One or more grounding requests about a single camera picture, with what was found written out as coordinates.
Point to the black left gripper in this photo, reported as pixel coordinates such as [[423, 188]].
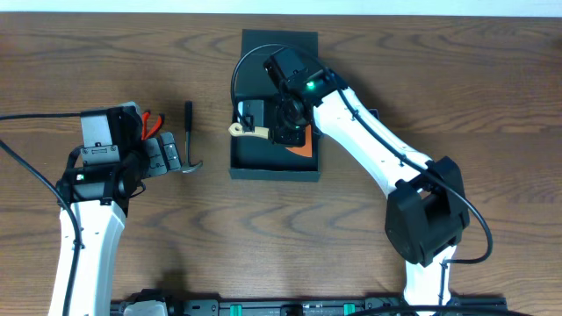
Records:
[[143, 157]]

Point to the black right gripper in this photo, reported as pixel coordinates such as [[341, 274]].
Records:
[[280, 136]]

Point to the black handled claw hammer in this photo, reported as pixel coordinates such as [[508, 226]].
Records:
[[188, 167]]

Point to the orange scraper with wooden handle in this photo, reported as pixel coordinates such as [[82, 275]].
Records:
[[298, 142]]

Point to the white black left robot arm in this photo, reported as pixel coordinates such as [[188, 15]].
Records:
[[100, 178]]

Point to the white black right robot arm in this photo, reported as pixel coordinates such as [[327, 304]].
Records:
[[426, 209]]

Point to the dark green open box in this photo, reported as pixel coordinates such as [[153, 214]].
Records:
[[258, 159]]

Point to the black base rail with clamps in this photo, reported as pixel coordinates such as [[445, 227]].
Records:
[[156, 302]]

